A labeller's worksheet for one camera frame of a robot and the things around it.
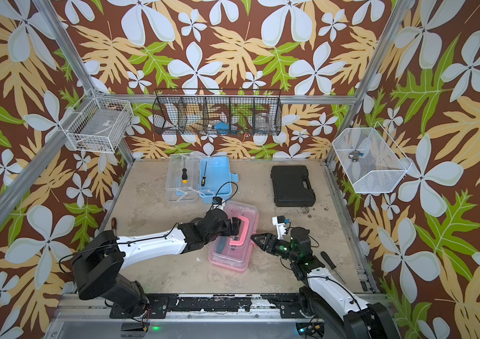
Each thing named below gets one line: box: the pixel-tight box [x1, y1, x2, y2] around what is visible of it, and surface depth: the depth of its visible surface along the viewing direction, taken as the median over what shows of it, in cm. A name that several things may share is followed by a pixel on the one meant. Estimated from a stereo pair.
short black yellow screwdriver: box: [182, 160, 189, 184], surface depth 98 cm
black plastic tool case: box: [270, 165, 317, 207], surface depth 105 cm
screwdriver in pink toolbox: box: [216, 235, 227, 254], surface depth 82 cm
